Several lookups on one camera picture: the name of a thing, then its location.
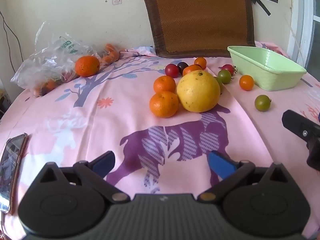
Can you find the pink printed bedsheet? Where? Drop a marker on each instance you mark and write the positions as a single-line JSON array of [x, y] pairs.
[[112, 130]]

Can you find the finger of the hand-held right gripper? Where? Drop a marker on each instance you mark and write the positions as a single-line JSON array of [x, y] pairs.
[[296, 125]]

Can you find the orange cherry tomato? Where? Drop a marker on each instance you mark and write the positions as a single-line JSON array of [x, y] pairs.
[[200, 62], [246, 82]]

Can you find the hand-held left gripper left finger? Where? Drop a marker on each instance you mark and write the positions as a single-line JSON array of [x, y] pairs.
[[105, 164]]

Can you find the small orange fruit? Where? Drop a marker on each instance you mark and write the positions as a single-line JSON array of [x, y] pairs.
[[51, 85]]

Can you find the large orange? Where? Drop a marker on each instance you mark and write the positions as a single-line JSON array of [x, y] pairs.
[[87, 66]]

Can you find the mandarin orange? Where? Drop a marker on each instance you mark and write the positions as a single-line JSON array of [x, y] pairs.
[[190, 69], [163, 104], [164, 84]]

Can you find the dark purple cherry tomato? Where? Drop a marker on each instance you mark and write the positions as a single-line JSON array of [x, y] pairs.
[[182, 65]]

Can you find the smartphone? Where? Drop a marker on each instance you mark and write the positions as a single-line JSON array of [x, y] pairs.
[[11, 170]]

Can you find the clear plastic bag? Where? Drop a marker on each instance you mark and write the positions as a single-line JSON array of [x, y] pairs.
[[47, 62]]

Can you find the red cherry tomato with stem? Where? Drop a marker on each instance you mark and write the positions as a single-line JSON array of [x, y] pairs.
[[228, 68]]

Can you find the white wall socket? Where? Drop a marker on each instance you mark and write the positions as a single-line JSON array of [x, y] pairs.
[[116, 1]]

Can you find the white window frame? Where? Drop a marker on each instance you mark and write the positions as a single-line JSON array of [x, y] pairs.
[[306, 17]]

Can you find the yellow grapefruit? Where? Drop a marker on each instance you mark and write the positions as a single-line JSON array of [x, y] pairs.
[[198, 92]]

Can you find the brown woven seat cushion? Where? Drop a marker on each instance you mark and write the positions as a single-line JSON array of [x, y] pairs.
[[200, 17]]

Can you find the light green plastic basket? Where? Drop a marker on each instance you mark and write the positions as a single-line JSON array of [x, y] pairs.
[[270, 76]]

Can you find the orange carrot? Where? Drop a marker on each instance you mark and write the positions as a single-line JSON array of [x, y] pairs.
[[110, 48], [110, 57]]

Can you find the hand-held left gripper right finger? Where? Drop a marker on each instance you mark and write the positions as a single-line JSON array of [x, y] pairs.
[[220, 165]]

